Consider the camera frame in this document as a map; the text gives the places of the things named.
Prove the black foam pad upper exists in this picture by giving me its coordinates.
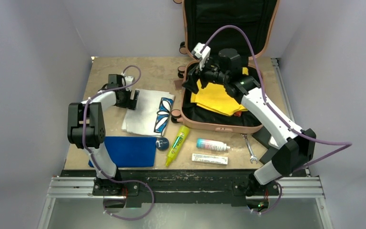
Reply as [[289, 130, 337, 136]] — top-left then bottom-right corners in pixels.
[[252, 127, 278, 149]]

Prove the black foam pad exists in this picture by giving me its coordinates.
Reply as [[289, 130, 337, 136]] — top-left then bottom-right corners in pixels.
[[252, 127, 278, 149], [259, 147, 278, 164]]

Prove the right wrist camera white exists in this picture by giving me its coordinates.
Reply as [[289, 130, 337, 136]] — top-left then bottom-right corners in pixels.
[[191, 42, 211, 70]]

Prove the pink suitcase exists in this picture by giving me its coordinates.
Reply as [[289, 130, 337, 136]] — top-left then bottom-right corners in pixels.
[[175, 0, 279, 134]]

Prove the white shirt blue flower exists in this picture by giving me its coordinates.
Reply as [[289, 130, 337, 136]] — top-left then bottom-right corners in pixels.
[[122, 89, 175, 137]]

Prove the silver wrench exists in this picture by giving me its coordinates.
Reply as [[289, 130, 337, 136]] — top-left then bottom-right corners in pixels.
[[241, 134, 258, 164]]

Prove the round dark blue tin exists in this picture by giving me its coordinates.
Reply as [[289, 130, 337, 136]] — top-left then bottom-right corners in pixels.
[[155, 137, 170, 151]]

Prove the yellow green tube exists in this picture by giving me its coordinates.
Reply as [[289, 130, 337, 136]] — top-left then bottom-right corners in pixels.
[[165, 125, 190, 167]]

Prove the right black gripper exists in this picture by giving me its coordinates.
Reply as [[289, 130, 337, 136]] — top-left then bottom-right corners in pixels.
[[182, 54, 228, 94]]

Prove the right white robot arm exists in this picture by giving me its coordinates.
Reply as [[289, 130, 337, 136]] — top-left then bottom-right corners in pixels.
[[183, 43, 316, 194]]

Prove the white toothpaste box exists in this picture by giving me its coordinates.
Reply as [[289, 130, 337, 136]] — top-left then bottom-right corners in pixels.
[[192, 154, 228, 165]]

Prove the black foam pad lower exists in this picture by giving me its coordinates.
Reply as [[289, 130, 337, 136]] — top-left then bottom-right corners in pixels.
[[259, 147, 278, 164]]

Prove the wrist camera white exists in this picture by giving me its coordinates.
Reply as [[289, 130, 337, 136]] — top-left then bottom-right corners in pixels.
[[122, 75, 135, 92], [191, 42, 211, 70]]

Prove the red white tie-dye cloth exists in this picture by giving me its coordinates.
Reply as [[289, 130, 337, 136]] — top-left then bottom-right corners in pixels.
[[233, 111, 243, 117]]

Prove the aluminium rail frame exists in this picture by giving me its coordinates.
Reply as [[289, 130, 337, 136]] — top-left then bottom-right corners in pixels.
[[38, 57, 334, 229]]

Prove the white teal spray bottle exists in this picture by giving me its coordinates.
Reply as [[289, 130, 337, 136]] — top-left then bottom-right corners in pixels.
[[196, 138, 230, 151]]

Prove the blue folded cloth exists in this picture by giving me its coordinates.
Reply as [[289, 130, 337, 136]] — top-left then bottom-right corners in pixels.
[[90, 136, 156, 169]]

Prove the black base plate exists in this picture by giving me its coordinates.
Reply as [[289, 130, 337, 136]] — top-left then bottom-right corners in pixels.
[[60, 169, 307, 208]]

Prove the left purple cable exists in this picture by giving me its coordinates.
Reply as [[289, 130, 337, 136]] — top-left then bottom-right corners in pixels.
[[81, 65, 155, 221]]

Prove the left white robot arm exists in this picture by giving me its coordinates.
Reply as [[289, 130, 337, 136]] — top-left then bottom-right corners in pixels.
[[67, 73, 139, 195]]

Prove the yellow cloth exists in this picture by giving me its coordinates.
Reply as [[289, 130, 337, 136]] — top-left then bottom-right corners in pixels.
[[190, 80, 248, 116]]

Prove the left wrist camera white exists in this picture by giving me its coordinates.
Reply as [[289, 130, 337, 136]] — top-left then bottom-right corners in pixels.
[[122, 75, 135, 92]]

